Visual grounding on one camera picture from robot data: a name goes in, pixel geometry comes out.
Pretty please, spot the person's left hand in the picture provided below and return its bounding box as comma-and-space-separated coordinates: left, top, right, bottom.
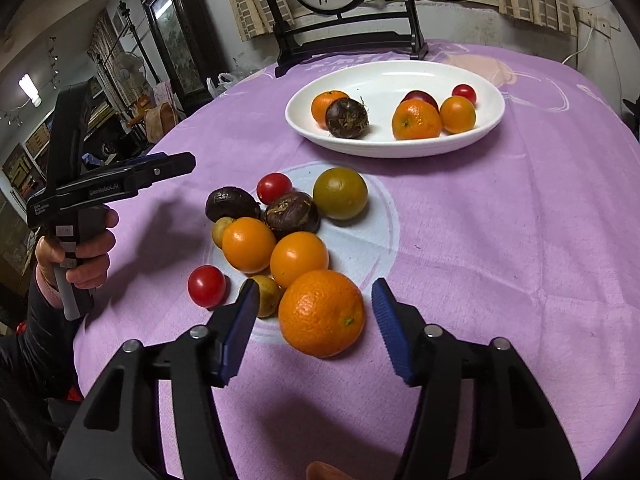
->
34, 207, 120, 306

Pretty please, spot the medium orange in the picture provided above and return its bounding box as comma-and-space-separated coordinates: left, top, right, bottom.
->
439, 95, 477, 135
222, 217, 277, 274
391, 99, 444, 141
311, 90, 351, 127
270, 231, 330, 289

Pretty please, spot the dark brown passion fruit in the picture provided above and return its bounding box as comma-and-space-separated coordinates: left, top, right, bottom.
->
325, 98, 370, 139
264, 191, 321, 235
205, 186, 262, 224

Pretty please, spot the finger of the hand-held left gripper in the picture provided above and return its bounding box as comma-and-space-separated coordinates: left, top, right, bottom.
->
120, 153, 173, 167
131, 152, 197, 182

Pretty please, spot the green-yellow orange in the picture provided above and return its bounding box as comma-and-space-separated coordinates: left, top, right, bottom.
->
313, 167, 369, 221

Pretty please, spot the white wall socket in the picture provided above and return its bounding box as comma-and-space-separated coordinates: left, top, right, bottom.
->
574, 6, 614, 37

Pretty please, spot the white electric fan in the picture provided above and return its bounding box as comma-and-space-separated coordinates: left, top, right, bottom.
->
112, 52, 147, 87

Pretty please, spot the dark wooden cabinet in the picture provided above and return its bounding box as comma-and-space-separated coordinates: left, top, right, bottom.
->
136, 0, 236, 109

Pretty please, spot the dark red plum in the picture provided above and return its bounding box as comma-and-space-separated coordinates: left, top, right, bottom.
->
403, 89, 440, 111

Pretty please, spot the person's left forearm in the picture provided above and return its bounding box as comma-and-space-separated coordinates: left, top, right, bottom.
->
0, 270, 85, 403

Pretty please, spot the white plastic bag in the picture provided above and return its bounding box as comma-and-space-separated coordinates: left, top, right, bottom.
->
205, 72, 242, 99

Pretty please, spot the white light bulb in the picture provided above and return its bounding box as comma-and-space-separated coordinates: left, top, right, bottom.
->
18, 74, 44, 107

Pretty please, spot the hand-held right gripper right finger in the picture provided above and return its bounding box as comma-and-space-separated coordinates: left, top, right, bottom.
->
371, 277, 583, 480

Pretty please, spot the white oval plate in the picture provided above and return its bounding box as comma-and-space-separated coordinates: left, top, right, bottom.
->
285, 61, 506, 159

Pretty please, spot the small yellow-green fruit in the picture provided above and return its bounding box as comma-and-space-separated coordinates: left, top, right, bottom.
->
211, 216, 236, 250
239, 275, 283, 319

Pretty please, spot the large orange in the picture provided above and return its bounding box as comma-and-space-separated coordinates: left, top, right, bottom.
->
278, 269, 366, 359

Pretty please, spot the white power cable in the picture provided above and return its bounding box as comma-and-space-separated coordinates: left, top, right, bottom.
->
562, 24, 597, 67

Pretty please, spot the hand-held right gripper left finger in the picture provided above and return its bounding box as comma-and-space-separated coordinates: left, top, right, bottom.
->
50, 287, 261, 480

